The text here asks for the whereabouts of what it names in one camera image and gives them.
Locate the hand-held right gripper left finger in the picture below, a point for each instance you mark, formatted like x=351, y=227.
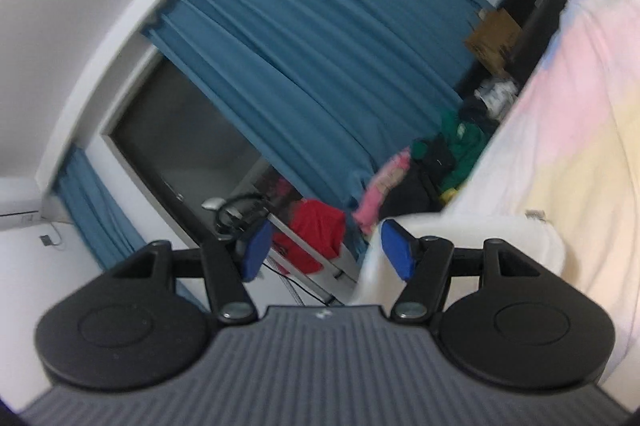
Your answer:
x=257, y=251

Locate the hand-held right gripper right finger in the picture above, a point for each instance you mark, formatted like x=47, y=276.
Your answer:
x=397, y=251

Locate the white pants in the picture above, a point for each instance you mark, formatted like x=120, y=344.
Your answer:
x=500, y=226

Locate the pink clothes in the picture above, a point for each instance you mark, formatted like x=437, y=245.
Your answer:
x=385, y=186

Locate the green clothes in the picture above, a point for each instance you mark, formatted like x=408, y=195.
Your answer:
x=465, y=141

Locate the garment steamer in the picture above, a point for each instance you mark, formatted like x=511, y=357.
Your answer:
x=235, y=208

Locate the red garment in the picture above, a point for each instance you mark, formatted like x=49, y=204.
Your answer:
x=312, y=236

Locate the dark window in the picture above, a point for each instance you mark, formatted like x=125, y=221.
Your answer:
x=185, y=146

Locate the narrow blue curtain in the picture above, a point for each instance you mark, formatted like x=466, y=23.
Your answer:
x=100, y=216

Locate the white patterned cloth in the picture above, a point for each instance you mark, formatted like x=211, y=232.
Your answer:
x=495, y=96

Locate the wide blue curtain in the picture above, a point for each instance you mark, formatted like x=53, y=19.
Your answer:
x=310, y=56

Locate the pastel tie-dye bedspread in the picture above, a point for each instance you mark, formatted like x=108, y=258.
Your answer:
x=575, y=106

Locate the brown cardboard box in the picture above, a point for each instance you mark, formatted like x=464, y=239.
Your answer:
x=495, y=41

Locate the white air conditioner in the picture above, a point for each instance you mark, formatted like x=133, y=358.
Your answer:
x=17, y=217

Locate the black sofa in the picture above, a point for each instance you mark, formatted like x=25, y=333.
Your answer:
x=535, y=6

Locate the black wall socket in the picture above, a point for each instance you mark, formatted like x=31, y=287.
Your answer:
x=46, y=240

